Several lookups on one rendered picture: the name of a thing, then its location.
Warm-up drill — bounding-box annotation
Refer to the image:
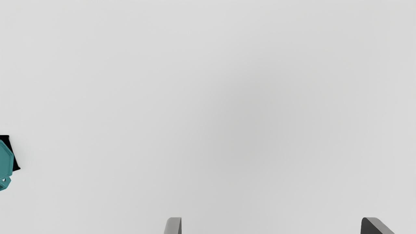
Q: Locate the teal faceted mug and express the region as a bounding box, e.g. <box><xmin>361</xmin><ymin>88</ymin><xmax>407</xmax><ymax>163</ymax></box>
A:
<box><xmin>0</xmin><ymin>139</ymin><xmax>14</xmax><ymax>191</ymax></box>

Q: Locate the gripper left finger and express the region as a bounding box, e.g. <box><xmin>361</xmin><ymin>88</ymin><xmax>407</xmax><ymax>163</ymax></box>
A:
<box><xmin>164</xmin><ymin>217</ymin><xmax>182</xmax><ymax>234</ymax></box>

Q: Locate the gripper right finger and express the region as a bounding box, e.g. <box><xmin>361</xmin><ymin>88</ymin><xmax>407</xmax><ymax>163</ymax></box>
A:
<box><xmin>360</xmin><ymin>217</ymin><xmax>396</xmax><ymax>234</ymax></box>

